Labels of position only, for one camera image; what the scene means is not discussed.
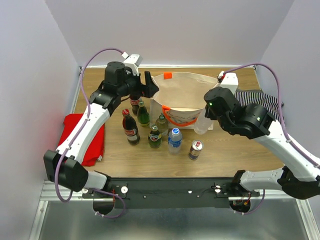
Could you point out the red folded cloth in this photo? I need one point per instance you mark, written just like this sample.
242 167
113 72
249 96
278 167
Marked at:
96 148

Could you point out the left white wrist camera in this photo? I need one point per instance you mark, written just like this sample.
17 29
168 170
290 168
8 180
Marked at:
132 61

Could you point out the cola glass bottle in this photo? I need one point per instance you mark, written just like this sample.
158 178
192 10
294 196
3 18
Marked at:
134 101
130 127

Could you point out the red bull energy can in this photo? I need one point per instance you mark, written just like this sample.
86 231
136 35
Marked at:
195 149

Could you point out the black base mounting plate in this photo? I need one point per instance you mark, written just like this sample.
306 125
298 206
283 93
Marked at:
177 192

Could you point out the blue label water bottle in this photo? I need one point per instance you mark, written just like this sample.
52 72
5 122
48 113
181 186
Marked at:
175 141

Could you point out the clear plastic water bottle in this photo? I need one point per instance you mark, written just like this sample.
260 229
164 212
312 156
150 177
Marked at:
202 125

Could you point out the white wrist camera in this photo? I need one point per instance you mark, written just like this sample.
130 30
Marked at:
228 80
132 61

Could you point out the clear glass soda bottle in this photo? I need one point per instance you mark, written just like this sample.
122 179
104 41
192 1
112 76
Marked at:
162 125

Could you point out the front cola glass bottle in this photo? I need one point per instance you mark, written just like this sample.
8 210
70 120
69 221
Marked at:
130 127

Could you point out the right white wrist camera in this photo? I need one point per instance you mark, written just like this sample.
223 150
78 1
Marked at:
228 80

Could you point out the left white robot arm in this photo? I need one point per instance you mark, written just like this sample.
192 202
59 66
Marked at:
64 165

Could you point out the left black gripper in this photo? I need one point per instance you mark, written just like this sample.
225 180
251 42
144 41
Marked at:
148 90

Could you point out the front green beer bottle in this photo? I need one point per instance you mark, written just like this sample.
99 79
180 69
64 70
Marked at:
154 137

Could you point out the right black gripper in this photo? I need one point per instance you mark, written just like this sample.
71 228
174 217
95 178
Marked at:
208 113

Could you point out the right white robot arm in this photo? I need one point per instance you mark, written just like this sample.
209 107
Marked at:
298 178

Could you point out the rear cola glass bottle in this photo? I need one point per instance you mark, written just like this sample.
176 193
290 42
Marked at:
134 101

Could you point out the beige canvas tote bag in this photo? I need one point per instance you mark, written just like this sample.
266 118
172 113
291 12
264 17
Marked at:
180 98

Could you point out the striped folded cloth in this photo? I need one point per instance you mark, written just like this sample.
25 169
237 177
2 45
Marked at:
255 96

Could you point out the rear green glass bottle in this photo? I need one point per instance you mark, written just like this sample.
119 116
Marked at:
143 116

